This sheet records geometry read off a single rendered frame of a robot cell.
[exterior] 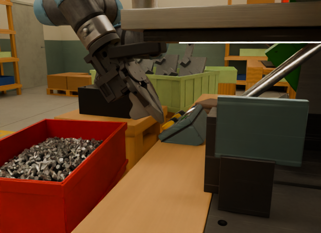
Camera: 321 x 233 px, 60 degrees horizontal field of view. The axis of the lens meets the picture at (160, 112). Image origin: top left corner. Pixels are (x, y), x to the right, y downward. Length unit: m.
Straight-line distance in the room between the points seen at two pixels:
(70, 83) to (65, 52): 3.04
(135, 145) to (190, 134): 0.39
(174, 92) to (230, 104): 0.97
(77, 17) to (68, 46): 8.66
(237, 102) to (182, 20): 0.12
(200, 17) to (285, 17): 0.07
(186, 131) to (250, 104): 0.26
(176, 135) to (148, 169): 0.13
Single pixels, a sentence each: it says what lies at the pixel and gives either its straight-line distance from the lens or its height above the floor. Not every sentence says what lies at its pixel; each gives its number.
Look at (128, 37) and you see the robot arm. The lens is 0.98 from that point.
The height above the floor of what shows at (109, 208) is 0.90.
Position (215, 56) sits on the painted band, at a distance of 7.68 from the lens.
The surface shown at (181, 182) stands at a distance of 0.42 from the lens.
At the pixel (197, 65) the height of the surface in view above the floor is 0.99.
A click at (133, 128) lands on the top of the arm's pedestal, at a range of 0.89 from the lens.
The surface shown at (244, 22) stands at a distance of 0.25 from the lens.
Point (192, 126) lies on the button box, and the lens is 0.56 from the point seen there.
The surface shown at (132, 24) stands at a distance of 0.27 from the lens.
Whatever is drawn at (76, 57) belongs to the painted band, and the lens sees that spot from 9.12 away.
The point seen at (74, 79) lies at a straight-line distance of 6.32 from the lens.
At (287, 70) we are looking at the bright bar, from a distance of 0.37.
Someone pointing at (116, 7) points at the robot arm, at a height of 1.19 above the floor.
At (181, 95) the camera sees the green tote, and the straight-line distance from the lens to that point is 1.28.
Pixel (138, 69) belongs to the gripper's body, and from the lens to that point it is 0.61.
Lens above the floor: 1.10
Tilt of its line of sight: 14 degrees down
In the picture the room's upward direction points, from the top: straight up
